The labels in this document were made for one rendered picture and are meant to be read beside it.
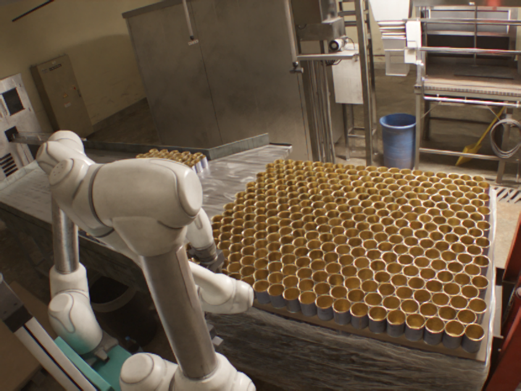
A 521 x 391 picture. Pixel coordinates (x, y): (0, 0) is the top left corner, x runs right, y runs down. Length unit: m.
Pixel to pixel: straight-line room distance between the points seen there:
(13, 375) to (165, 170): 2.96
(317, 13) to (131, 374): 3.14
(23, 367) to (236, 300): 2.58
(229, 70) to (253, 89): 0.38
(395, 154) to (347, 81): 1.03
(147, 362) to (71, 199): 0.52
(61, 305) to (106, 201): 0.78
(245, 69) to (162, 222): 3.69
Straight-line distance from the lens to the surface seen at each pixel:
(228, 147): 2.85
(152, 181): 0.65
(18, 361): 3.53
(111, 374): 1.48
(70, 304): 1.41
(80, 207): 0.75
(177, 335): 0.85
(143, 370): 1.06
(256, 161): 2.68
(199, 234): 1.38
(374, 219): 1.79
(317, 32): 3.61
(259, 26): 4.06
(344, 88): 4.16
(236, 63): 4.32
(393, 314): 1.37
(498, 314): 1.84
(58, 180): 0.76
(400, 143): 4.34
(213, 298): 1.10
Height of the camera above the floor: 2.25
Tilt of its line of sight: 31 degrees down
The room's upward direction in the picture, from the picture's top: 11 degrees counter-clockwise
